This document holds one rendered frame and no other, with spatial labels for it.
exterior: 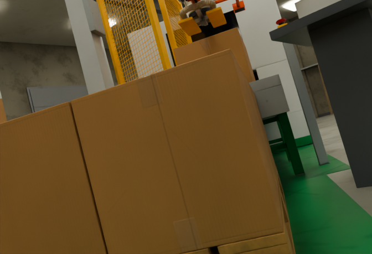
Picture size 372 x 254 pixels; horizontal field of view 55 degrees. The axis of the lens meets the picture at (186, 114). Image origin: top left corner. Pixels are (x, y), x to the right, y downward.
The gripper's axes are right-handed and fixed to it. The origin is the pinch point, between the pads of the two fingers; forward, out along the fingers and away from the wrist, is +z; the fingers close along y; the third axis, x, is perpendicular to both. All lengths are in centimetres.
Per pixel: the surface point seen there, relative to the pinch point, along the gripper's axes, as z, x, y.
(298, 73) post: -36, 44, 61
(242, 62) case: -3, -5, 51
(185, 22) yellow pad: 24.3, 10.3, 11.9
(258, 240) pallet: 2, -136, 113
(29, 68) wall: 638, 764, -286
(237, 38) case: -4.6, -5.4, 37.0
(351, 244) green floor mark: -18, -109, 127
